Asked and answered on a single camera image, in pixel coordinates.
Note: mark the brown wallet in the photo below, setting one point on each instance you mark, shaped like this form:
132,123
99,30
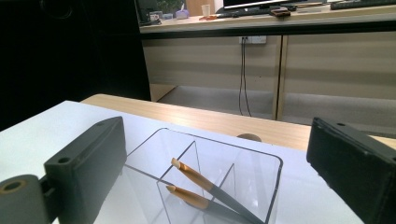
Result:
279,12

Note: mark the paper cup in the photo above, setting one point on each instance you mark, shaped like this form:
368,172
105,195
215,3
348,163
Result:
205,10

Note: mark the purple container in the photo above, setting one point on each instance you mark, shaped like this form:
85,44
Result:
182,13

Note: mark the black keyboard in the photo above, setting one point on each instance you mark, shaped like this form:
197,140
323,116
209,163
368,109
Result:
361,4

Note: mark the white table sheet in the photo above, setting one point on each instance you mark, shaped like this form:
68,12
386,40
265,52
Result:
37,137

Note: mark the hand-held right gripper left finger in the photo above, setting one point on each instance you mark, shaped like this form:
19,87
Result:
90,161

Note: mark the black curtain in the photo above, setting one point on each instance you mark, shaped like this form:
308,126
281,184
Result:
62,46

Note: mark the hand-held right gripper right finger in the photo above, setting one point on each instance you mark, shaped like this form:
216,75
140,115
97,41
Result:
358,168

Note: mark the small orange item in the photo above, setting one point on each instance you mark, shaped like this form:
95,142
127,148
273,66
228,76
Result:
208,17

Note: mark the clear plastic divided organizer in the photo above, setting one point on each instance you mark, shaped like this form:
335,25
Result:
249,165

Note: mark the beige office desk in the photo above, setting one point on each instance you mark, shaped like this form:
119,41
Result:
202,62

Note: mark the white power outlet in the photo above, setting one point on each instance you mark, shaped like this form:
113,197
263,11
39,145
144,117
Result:
253,39

